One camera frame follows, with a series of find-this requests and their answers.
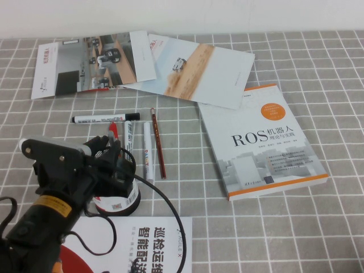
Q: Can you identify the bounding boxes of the white paint marker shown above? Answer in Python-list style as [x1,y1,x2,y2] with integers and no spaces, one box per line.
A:
[143,122,156,183]

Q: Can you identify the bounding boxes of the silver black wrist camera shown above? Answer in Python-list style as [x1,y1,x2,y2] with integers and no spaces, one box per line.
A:
[17,135,93,174]

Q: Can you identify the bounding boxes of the white red AgileX brochure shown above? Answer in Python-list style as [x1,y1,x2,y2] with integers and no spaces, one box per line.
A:
[61,216,193,273]

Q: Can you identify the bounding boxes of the white marker with black cap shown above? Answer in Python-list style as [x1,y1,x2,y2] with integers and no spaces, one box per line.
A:
[71,113,141,125]

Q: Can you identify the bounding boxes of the brochure with desert vehicle photo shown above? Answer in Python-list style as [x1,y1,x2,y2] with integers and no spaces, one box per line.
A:
[119,33,256,110]

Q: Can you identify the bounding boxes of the white orange ROS book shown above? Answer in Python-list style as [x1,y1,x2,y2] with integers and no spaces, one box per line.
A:
[197,84,328,202]

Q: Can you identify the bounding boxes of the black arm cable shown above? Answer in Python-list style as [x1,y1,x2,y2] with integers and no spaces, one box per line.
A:
[0,196,18,237]

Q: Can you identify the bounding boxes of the thick black camera cable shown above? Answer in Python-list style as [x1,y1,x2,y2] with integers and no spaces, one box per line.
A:
[85,159,187,273]

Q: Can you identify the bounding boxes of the brochure with office robot photo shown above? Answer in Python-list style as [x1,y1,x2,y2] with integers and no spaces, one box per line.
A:
[30,30,158,100]

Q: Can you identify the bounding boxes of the thin black cable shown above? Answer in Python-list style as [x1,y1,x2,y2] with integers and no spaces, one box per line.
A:
[61,212,118,257]

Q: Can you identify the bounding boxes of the black mesh pen holder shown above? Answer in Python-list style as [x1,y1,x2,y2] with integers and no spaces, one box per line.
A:
[92,142,142,217]

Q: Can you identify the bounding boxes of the grey white checked tablecloth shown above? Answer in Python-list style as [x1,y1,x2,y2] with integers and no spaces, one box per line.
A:
[0,30,364,273]

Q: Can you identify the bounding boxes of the white marker with blue print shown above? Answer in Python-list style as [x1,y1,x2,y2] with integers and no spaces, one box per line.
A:
[123,121,135,156]

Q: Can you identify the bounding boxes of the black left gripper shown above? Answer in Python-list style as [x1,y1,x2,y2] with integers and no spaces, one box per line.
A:
[84,135,135,197]

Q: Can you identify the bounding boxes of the short red pen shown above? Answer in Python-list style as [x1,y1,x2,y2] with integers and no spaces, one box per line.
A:
[109,121,119,143]

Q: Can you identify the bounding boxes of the dark red pencil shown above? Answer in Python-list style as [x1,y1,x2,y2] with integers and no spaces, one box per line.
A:
[150,107,167,180]

